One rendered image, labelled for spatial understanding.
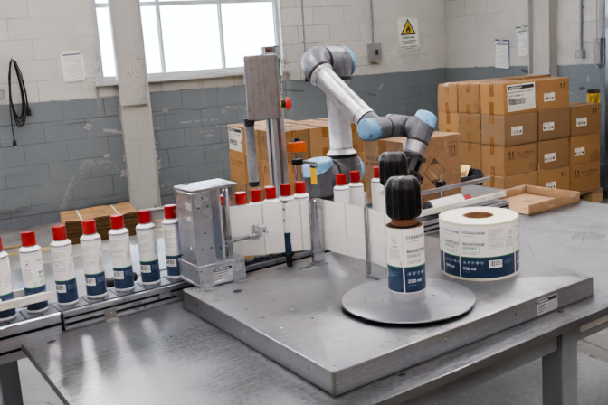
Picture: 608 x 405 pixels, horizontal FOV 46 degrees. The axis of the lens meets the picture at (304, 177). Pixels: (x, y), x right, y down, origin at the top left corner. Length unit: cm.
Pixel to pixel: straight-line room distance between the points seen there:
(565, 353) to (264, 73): 110
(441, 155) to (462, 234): 104
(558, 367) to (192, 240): 95
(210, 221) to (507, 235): 75
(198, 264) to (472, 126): 449
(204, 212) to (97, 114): 565
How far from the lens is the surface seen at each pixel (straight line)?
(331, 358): 143
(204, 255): 188
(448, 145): 285
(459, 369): 149
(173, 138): 764
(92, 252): 190
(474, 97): 610
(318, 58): 259
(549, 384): 186
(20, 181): 743
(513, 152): 596
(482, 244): 182
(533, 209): 275
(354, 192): 229
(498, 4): 837
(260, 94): 211
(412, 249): 162
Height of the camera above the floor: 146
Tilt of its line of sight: 10 degrees down
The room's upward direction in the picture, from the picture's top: 4 degrees counter-clockwise
